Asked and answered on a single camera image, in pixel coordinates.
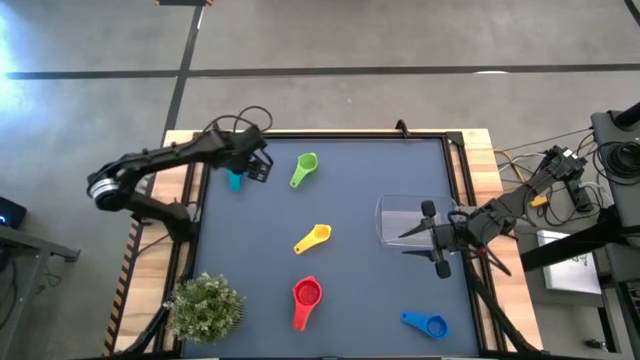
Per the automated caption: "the green measuring cup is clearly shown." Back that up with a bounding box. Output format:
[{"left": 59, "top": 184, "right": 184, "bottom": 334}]
[{"left": 288, "top": 151, "right": 320, "bottom": 190}]

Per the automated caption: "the black rig leg strut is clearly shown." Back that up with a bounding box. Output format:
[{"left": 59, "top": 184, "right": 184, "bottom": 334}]
[
  {"left": 464, "top": 269, "right": 544, "bottom": 355},
  {"left": 117, "top": 299, "right": 174, "bottom": 357}
]

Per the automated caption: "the coiled black cable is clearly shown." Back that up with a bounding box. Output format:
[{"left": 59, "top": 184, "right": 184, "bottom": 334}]
[{"left": 593, "top": 140, "right": 640, "bottom": 180}]

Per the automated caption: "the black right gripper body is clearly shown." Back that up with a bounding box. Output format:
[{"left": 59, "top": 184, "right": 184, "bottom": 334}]
[{"left": 432, "top": 211, "right": 495, "bottom": 252}]

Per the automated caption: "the wooden table board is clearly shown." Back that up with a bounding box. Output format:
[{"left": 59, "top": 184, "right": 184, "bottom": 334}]
[{"left": 104, "top": 128, "right": 545, "bottom": 357}]

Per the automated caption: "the black device with blue light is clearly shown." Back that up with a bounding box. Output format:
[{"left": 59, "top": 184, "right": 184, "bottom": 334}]
[{"left": 0, "top": 195, "right": 29, "bottom": 231}]

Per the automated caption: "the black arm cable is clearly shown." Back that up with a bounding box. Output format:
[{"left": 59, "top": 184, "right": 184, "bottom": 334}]
[{"left": 202, "top": 104, "right": 274, "bottom": 151}]

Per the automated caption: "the grey equipment stand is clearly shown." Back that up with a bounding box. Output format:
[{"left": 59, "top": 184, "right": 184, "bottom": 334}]
[{"left": 591, "top": 108, "right": 640, "bottom": 281}]

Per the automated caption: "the black tripod beam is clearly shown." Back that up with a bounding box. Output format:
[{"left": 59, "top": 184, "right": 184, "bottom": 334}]
[{"left": 519, "top": 219, "right": 640, "bottom": 272}]

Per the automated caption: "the clear plastic basket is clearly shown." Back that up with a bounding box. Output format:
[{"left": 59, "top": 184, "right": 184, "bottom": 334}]
[{"left": 374, "top": 193, "right": 459, "bottom": 250}]

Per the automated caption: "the artificial plant in striped pot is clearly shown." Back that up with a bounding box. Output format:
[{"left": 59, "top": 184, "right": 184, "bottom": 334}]
[{"left": 163, "top": 272, "right": 247, "bottom": 346}]

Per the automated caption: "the yellow measuring cup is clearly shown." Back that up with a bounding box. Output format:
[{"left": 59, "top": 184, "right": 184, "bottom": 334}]
[{"left": 292, "top": 223, "right": 333, "bottom": 256}]

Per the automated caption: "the white flat box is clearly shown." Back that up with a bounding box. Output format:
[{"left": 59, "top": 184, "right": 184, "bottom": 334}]
[{"left": 536, "top": 228, "right": 603, "bottom": 296}]

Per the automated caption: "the black round post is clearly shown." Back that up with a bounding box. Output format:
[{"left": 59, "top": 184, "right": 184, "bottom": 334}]
[{"left": 613, "top": 101, "right": 640, "bottom": 129}]

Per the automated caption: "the teal measuring cup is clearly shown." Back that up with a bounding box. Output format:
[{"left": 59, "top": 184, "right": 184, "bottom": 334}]
[{"left": 226, "top": 168, "right": 245, "bottom": 194}]

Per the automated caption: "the black table border frame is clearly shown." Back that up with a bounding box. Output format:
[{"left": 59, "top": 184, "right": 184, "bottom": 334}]
[{"left": 180, "top": 130, "right": 485, "bottom": 359}]

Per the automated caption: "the grey metal desk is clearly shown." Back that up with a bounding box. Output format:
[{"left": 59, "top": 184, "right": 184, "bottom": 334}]
[{"left": 0, "top": 224, "right": 82, "bottom": 360}]

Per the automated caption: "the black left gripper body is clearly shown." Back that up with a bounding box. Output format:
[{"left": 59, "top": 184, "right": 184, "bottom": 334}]
[{"left": 219, "top": 124, "right": 269, "bottom": 174}]

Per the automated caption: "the yellow cable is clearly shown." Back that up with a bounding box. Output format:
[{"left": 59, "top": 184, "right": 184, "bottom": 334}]
[{"left": 494, "top": 148, "right": 527, "bottom": 185}]

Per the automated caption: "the red measuring cup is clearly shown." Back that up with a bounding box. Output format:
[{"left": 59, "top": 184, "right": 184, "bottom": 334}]
[{"left": 291, "top": 275, "right": 324, "bottom": 333}]

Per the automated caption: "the blue measuring cup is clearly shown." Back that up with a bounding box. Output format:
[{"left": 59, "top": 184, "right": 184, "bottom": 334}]
[{"left": 399, "top": 310, "right": 451, "bottom": 342}]

